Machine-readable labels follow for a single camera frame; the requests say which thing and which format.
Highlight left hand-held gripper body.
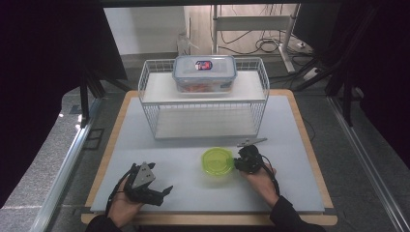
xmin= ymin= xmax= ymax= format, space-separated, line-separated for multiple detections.
xmin=123 ymin=161 xmax=166 ymax=207

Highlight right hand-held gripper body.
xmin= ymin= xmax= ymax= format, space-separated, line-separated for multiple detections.
xmin=234 ymin=137 xmax=269 ymax=175

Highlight green round lidded container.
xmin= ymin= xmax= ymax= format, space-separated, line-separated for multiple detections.
xmin=201 ymin=146 xmax=236 ymax=178

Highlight white wire shelf rack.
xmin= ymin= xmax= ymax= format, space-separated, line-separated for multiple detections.
xmin=137 ymin=57 xmax=271 ymax=140

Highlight clear rectangular food container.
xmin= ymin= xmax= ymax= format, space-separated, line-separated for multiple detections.
xmin=171 ymin=54 xmax=239 ymax=95

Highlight person's left hand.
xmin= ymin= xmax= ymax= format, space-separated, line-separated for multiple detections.
xmin=107 ymin=180 xmax=145 ymax=228

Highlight person's right hand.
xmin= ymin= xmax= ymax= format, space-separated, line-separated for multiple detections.
xmin=239 ymin=162 xmax=280 ymax=208

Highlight grey table mat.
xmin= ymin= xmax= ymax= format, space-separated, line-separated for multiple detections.
xmin=90 ymin=95 xmax=326 ymax=214

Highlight black floor grate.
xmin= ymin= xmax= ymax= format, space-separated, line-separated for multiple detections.
xmin=82 ymin=128 xmax=106 ymax=151

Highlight black metal stand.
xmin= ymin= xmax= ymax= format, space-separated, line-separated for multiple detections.
xmin=78 ymin=67 xmax=133 ymax=129
xmin=291 ymin=6 xmax=366 ymax=128

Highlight white power strip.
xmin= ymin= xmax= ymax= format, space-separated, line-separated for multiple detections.
xmin=302 ymin=67 xmax=322 ymax=82

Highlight clear plastic bag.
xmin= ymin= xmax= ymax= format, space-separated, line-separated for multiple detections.
xmin=176 ymin=31 xmax=201 ymax=59

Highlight dark curtain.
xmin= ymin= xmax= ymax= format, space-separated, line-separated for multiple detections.
xmin=0 ymin=0 xmax=129 ymax=207
xmin=335 ymin=0 xmax=410 ymax=162

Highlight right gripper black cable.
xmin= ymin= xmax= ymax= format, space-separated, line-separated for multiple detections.
xmin=260 ymin=156 xmax=281 ymax=197

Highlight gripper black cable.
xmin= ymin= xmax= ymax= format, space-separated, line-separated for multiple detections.
xmin=104 ymin=163 xmax=137 ymax=218
xmin=260 ymin=156 xmax=281 ymax=197

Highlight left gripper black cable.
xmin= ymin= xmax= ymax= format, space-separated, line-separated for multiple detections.
xmin=104 ymin=163 xmax=137 ymax=218

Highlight aluminium rail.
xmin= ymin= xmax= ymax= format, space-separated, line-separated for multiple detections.
xmin=30 ymin=96 xmax=104 ymax=232
xmin=326 ymin=96 xmax=410 ymax=232

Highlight black floor cables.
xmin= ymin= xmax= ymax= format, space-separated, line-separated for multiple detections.
xmin=219 ymin=29 xmax=315 ymax=66

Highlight white desk frame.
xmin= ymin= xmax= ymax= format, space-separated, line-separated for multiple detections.
xmin=211 ymin=3 xmax=303 ymax=73

